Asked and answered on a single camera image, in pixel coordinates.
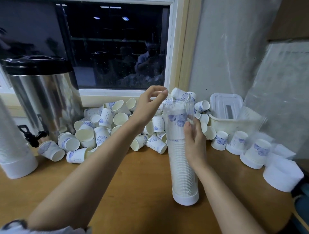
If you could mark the stainless steel water dispenser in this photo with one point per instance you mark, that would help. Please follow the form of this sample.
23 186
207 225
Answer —
43 96

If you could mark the person's left hand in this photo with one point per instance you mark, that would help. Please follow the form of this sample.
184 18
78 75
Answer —
145 108

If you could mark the clear plastic bag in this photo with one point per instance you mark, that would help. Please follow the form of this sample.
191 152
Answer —
285 91

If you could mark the person's right hand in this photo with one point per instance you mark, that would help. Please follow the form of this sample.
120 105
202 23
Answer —
197 147

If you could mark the pile of paper cups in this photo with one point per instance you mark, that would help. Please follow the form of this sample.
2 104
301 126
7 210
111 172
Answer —
91 128

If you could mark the person's right forearm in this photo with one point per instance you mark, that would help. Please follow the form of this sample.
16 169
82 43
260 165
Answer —
227 202

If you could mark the person's left forearm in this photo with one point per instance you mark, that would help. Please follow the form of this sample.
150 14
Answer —
82 183

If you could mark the white plastic lid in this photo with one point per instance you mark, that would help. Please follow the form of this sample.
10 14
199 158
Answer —
227 105

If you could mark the brown wooden wall cabinet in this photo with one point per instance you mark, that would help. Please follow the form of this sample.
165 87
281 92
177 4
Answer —
292 17

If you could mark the white framed window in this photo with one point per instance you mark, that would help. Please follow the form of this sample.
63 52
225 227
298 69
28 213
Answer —
111 43

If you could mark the blue bin with tan rim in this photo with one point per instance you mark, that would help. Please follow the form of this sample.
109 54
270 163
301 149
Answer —
302 207

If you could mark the translucent plastic box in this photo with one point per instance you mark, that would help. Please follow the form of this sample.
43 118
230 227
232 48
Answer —
239 125

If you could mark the person's grey shirt sleeve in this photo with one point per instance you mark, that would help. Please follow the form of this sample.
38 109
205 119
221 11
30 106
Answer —
29 230

